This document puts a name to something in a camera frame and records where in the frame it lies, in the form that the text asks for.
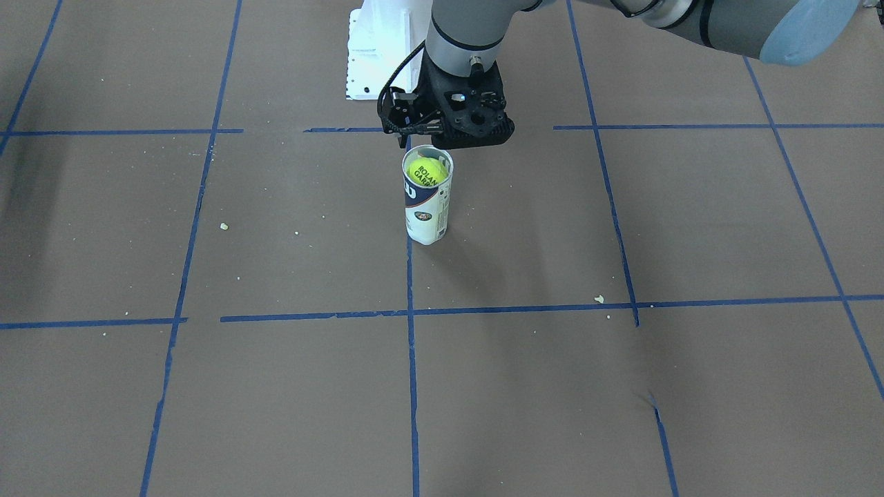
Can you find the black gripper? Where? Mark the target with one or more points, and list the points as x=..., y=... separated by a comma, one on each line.
x=431, y=88

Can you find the yellow Roland Garros tennis ball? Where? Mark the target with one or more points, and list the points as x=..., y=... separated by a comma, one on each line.
x=427, y=172

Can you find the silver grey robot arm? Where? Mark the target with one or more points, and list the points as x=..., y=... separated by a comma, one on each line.
x=463, y=34

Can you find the clear tennis ball can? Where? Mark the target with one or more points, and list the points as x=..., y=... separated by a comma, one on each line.
x=426, y=209

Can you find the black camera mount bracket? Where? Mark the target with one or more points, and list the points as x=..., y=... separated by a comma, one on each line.
x=474, y=112

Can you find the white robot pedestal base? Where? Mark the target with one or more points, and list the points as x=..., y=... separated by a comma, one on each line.
x=381, y=35

